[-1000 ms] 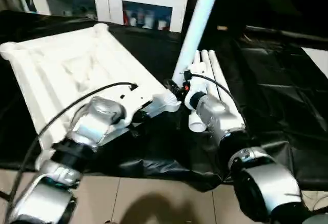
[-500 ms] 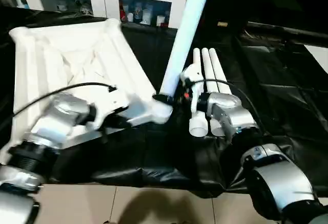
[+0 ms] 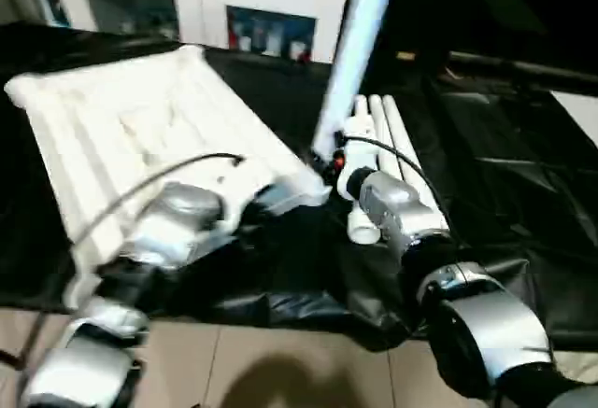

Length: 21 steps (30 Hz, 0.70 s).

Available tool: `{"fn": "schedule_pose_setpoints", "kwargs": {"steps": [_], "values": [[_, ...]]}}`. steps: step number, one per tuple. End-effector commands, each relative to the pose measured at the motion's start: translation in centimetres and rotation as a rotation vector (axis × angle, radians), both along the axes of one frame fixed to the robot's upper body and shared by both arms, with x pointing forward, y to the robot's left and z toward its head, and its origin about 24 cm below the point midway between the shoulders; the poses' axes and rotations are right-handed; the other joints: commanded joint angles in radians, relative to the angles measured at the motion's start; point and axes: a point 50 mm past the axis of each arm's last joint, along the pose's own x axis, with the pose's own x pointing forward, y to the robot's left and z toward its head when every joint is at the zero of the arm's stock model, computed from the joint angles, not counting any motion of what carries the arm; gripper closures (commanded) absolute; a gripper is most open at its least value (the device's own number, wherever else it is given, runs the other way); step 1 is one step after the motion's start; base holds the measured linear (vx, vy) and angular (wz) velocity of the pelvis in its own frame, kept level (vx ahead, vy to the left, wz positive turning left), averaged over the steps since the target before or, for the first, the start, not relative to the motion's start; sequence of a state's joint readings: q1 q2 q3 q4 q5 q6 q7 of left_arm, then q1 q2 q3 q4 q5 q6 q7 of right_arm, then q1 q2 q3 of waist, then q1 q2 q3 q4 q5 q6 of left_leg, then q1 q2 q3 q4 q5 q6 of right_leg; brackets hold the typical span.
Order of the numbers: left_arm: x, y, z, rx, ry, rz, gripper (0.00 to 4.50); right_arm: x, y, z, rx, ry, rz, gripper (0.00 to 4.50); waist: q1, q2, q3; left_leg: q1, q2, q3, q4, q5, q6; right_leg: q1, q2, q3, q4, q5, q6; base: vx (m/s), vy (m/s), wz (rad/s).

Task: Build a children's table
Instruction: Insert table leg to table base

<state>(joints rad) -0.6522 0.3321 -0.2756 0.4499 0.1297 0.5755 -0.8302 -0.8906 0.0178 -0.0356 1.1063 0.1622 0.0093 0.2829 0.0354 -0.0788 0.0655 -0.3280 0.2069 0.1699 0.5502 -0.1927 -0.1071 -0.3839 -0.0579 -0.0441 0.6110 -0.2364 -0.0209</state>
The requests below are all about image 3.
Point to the white plastic table leg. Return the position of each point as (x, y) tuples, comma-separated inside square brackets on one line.
[(363, 221), (404, 142), (355, 44), (381, 123)]

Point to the white plastic table top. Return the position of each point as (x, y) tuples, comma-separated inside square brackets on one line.
[(140, 119)]

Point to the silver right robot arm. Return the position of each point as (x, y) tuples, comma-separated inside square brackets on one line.
[(448, 277)]

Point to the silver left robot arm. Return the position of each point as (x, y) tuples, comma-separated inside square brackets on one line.
[(140, 259)]

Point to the black mat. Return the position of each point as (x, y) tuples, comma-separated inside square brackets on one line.
[(280, 277)]

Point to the white board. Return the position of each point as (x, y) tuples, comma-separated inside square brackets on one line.
[(579, 114)]

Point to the black metal rail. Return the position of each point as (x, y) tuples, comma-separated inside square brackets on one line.
[(523, 64)]

